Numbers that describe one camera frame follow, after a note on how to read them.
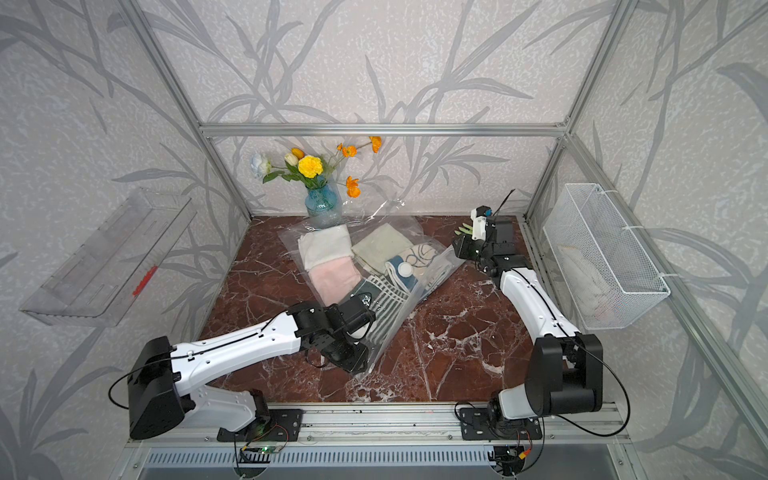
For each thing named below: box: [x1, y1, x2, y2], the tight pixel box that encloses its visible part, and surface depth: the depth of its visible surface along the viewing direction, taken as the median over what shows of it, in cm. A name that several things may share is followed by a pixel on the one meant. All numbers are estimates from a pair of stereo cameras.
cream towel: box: [351, 223, 414, 275], surface depth 107 cm
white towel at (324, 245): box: [298, 225, 354, 270], surface depth 112 cm
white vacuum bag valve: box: [397, 262, 413, 278], surface depth 101 cm
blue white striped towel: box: [385, 243, 442, 294], surface depth 103 cm
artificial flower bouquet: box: [250, 136, 383, 198], surface depth 94 cm
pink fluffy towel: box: [308, 256, 363, 306], surface depth 101 cm
